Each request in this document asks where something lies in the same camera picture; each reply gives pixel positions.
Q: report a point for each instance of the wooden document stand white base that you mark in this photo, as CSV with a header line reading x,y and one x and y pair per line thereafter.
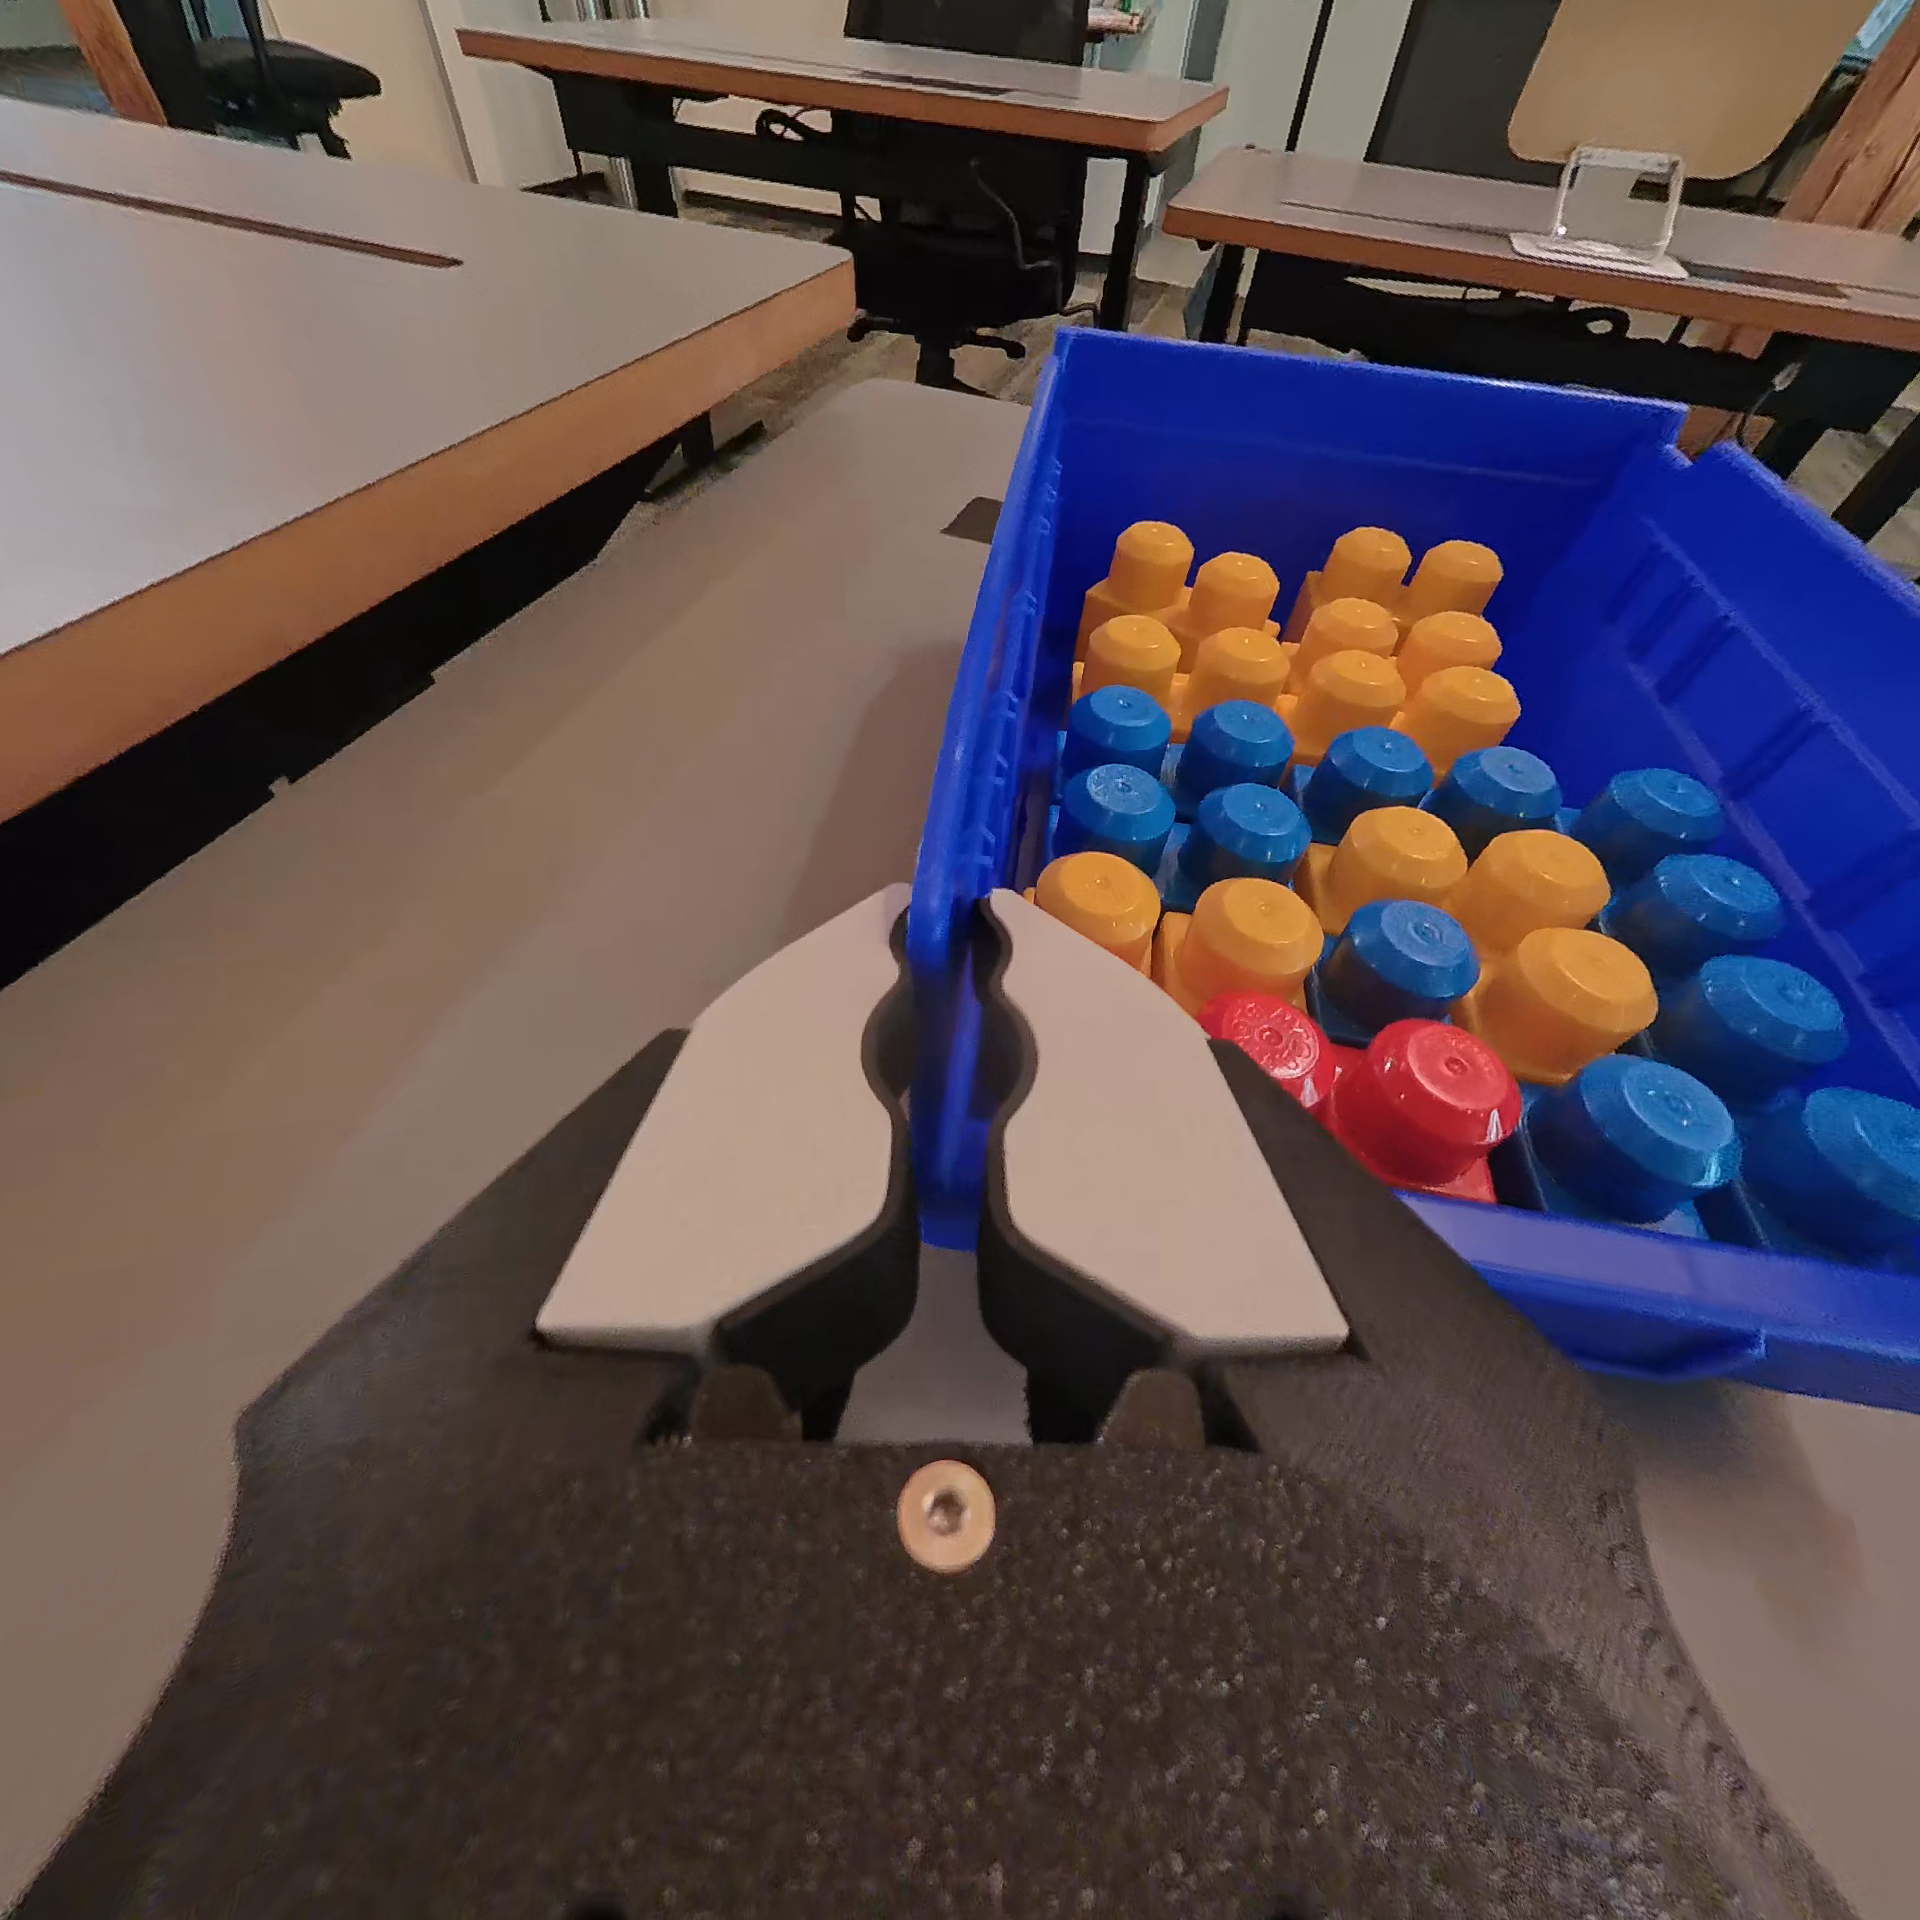
x,y
1667,76

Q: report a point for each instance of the blue plastic bin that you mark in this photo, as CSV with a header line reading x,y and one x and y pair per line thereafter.
x,y
1348,435

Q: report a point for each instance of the red mega block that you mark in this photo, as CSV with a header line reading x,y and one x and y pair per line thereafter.
x,y
1424,1097

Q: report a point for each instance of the wooden top office desk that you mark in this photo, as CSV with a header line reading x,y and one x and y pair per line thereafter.
x,y
751,67
1424,210

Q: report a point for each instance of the grey top table wooden edge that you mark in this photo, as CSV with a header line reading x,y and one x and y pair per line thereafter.
x,y
300,390

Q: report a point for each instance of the black office chair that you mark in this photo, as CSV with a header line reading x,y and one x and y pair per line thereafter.
x,y
959,223
286,76

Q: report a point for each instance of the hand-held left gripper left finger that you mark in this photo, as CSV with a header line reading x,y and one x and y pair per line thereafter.
x,y
736,1169

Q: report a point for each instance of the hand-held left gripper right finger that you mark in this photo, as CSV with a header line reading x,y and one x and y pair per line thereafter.
x,y
1158,1185

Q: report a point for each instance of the pile of blue mega blocks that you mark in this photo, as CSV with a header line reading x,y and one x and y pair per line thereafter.
x,y
1652,1140

